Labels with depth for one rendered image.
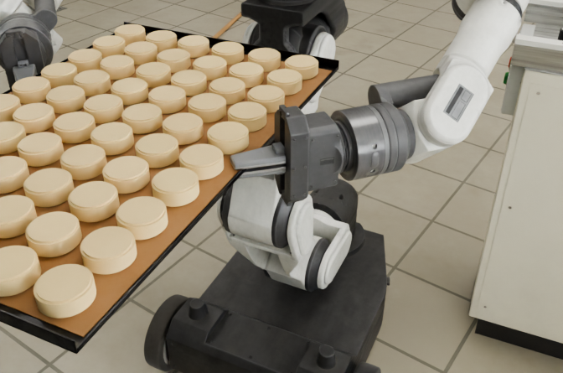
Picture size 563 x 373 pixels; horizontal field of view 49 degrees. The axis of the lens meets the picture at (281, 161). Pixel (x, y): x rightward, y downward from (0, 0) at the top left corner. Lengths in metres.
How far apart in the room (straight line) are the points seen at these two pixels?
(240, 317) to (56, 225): 1.07
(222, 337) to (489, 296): 0.73
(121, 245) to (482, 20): 0.55
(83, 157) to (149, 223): 0.15
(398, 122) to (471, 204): 1.70
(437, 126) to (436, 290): 1.33
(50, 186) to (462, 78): 0.49
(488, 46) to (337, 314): 1.01
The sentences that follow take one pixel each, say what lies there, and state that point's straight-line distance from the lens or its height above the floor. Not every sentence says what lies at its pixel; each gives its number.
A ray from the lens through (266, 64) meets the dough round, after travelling 0.95.
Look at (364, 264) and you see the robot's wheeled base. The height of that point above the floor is 0.17.
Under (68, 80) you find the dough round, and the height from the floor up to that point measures 1.01.
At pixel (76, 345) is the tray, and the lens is 0.55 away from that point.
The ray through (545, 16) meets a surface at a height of 0.86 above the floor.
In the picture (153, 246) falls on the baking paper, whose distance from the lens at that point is 0.62.
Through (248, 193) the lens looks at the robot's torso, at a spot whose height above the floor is 0.65.
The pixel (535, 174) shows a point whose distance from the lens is 1.57.
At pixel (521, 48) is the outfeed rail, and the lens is 1.45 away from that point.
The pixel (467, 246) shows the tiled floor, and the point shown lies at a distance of 2.25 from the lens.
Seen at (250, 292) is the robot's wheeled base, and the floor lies 0.17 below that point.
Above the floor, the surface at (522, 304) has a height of 0.18.
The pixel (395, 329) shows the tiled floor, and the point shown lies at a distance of 1.92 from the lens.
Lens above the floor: 1.40
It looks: 33 degrees down
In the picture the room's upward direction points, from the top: straight up
